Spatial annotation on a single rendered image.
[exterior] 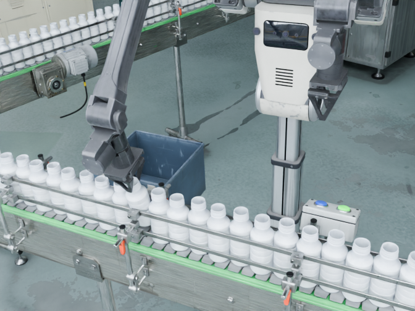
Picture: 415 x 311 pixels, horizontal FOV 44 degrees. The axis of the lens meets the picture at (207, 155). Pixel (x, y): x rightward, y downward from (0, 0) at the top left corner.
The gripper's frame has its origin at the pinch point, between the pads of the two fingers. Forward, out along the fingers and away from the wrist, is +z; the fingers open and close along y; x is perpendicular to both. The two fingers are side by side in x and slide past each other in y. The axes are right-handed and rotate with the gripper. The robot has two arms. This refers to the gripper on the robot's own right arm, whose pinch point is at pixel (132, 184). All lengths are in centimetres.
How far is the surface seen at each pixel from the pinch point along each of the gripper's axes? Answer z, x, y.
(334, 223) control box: 13, 51, -12
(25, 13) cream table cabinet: 128, -302, -251
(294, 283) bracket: 7.4, 46.9, 10.9
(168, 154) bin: 48, -26, -51
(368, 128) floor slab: 186, 27, -232
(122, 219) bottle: 12.7, -5.1, 3.8
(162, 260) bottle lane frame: 19.9, 8.5, 8.6
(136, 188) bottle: 0.1, 1.6, 0.9
